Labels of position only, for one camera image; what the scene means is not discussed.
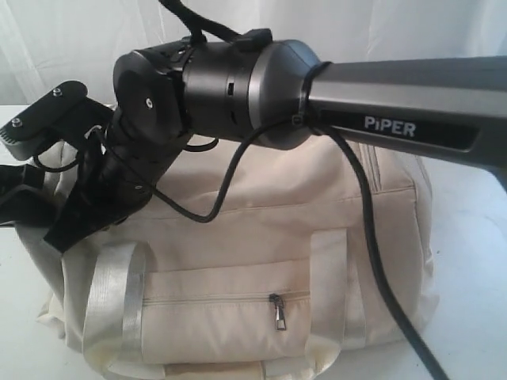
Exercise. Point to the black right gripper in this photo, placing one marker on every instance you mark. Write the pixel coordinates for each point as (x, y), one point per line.
(122, 164)

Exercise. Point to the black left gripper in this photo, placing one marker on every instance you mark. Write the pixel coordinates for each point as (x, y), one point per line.
(23, 200)

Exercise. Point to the cream duffel bag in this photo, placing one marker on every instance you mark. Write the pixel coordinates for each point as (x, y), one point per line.
(276, 287)

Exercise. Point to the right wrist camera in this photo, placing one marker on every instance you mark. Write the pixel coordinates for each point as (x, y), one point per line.
(63, 114)

